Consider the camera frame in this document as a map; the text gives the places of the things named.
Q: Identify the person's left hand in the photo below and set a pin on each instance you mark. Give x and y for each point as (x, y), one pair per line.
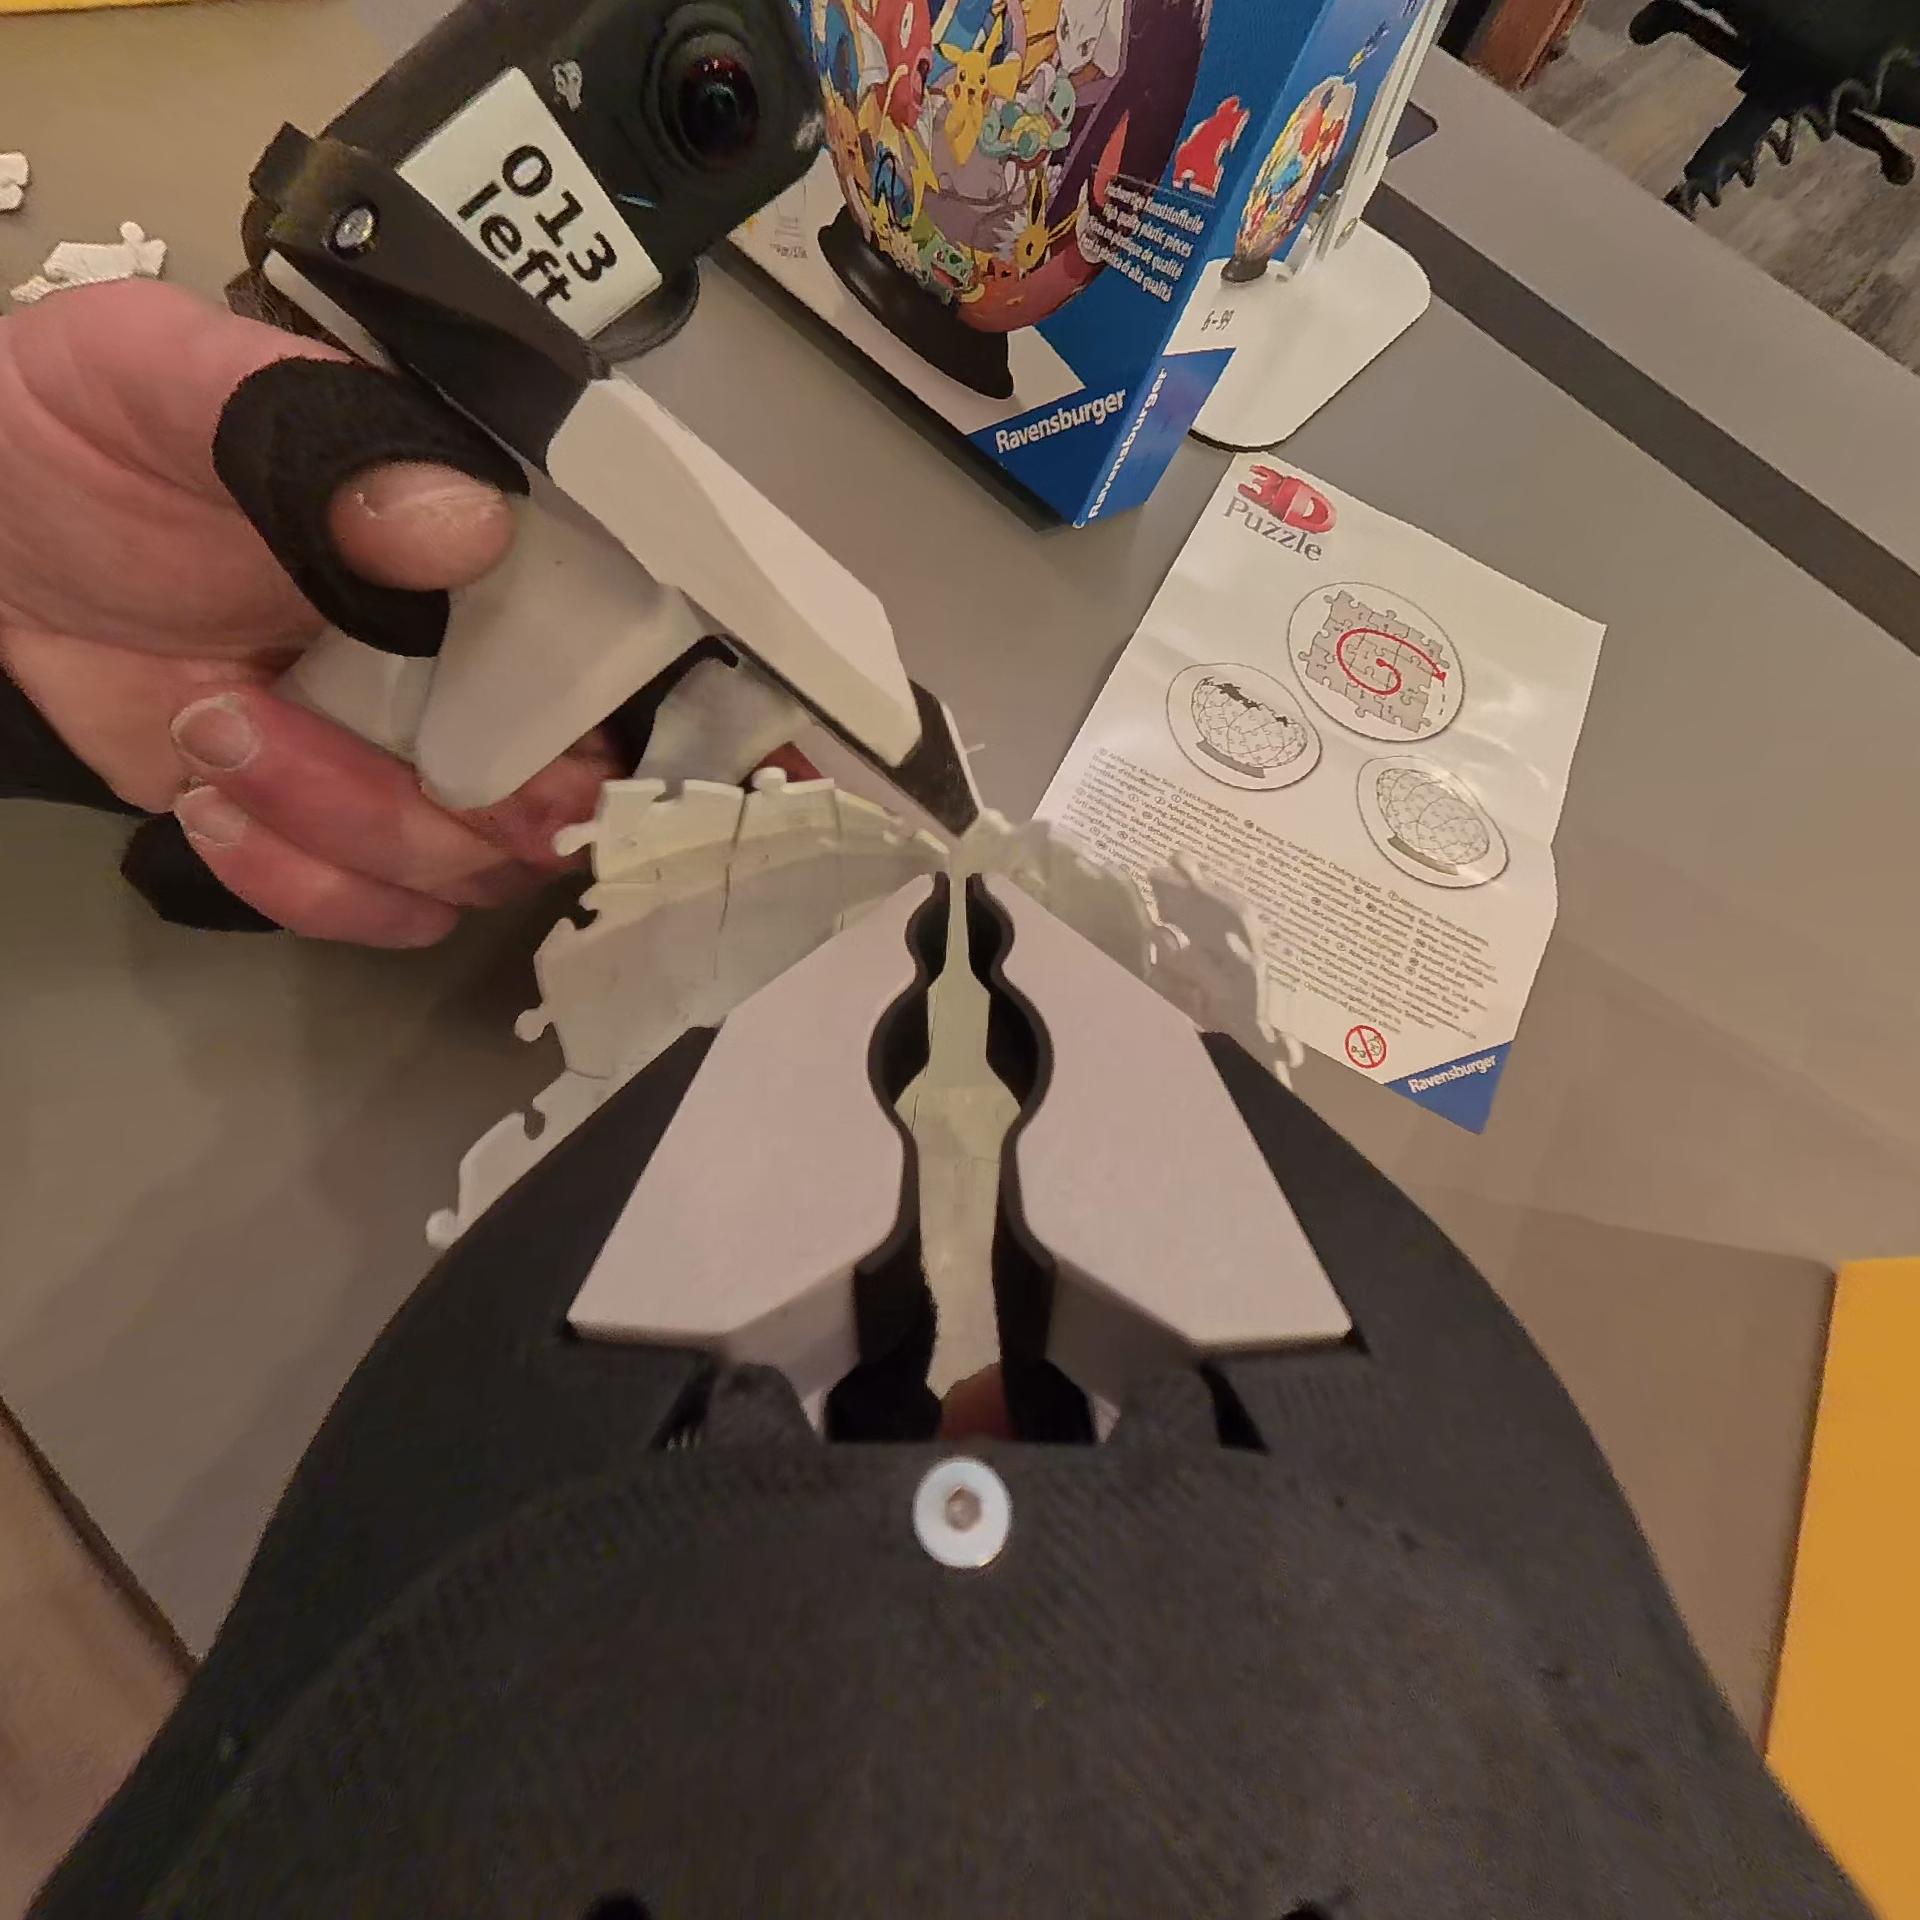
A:
(106, 495)

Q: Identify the black office chair base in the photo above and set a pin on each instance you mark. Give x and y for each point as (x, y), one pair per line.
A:
(1785, 90)

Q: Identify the partly built white puzzle ball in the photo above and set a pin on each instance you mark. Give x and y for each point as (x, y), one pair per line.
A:
(676, 931)

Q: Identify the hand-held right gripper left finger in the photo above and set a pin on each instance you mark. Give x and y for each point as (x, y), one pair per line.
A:
(750, 1184)

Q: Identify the blue puzzle box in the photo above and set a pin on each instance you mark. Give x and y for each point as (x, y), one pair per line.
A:
(1049, 195)

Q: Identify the person's beige trousers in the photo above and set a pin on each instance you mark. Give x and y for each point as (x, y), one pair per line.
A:
(60, 1622)

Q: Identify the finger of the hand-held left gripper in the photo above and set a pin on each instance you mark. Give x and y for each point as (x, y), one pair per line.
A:
(826, 733)
(750, 569)

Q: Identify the yellow panel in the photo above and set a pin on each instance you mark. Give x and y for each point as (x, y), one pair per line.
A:
(1852, 1575)

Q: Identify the white display stand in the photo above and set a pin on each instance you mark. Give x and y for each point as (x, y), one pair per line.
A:
(1335, 345)

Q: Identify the folded paper instruction leaflet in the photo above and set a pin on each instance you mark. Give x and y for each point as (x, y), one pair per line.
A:
(1440, 902)

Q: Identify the scattered loose jigsaw pieces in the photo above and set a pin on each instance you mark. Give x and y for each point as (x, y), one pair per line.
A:
(106, 258)

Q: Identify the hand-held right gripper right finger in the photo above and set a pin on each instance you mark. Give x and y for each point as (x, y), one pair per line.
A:
(1170, 1201)

